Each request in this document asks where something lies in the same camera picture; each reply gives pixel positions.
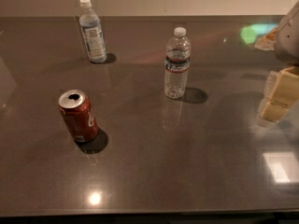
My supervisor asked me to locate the red coke can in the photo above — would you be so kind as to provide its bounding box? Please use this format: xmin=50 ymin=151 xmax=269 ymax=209
xmin=58 ymin=90 xmax=98 ymax=143

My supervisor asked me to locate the clear plastic water bottle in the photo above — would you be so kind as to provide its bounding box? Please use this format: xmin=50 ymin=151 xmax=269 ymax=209
xmin=164 ymin=27 xmax=192 ymax=99

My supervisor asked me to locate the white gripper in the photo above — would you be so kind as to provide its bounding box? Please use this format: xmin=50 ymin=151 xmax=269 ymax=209
xmin=256 ymin=1 xmax=299 ymax=127

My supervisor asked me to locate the blue labelled water bottle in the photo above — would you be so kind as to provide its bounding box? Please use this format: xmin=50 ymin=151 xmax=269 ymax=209
xmin=79 ymin=0 xmax=107 ymax=63

